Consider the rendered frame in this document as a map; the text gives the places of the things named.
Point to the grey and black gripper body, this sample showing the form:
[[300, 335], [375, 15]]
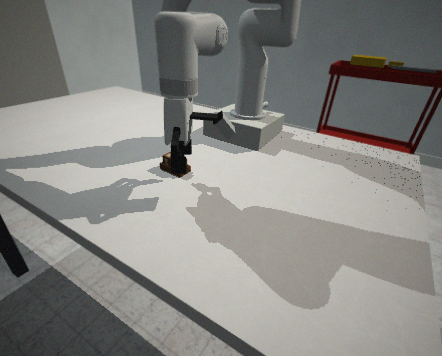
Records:
[[177, 111]]

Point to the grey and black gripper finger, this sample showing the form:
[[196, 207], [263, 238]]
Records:
[[188, 148], [178, 159]]

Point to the brown wooden tray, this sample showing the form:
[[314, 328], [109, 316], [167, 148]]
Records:
[[168, 169]]

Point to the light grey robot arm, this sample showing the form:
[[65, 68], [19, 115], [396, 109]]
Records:
[[180, 38]]

